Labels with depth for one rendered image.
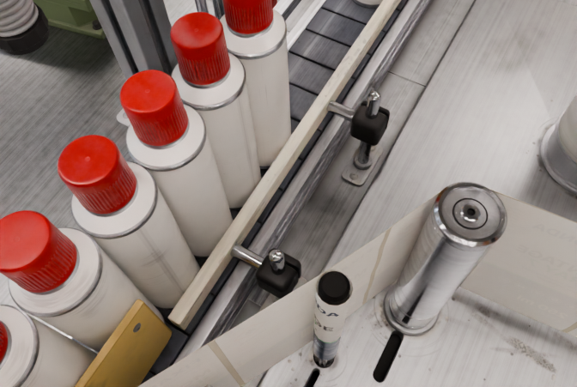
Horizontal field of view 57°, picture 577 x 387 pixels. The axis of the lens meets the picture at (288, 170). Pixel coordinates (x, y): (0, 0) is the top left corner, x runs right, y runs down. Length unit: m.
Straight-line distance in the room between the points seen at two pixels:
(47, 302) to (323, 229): 0.30
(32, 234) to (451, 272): 0.23
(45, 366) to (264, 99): 0.24
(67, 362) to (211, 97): 0.18
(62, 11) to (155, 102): 0.44
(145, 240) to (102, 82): 0.37
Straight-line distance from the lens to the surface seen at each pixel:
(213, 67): 0.34
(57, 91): 0.69
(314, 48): 0.60
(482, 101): 0.58
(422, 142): 0.54
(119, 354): 0.38
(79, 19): 0.73
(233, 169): 0.43
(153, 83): 0.32
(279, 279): 0.42
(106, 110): 0.65
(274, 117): 0.44
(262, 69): 0.39
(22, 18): 0.36
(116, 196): 0.31
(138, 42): 0.51
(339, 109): 0.51
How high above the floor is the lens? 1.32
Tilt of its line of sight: 60 degrees down
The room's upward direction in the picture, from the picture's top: 4 degrees counter-clockwise
